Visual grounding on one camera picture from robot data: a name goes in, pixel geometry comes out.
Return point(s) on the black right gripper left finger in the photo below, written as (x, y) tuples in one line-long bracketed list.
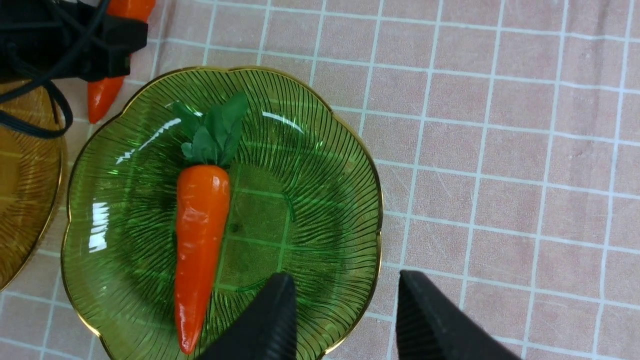
[(266, 330)]

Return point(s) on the green ribbed plastic plate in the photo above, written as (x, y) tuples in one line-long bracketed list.
[(306, 200)]

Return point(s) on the pink checkered tablecloth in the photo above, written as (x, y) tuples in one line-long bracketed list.
[(506, 136)]

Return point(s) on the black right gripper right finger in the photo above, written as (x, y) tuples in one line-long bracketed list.
[(431, 327)]

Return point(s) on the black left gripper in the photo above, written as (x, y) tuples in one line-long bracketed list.
[(37, 34)]

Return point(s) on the orange toy carrot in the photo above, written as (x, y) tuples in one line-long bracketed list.
[(102, 94), (203, 196)]

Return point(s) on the amber ribbed plastic plate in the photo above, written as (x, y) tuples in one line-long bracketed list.
[(31, 174)]

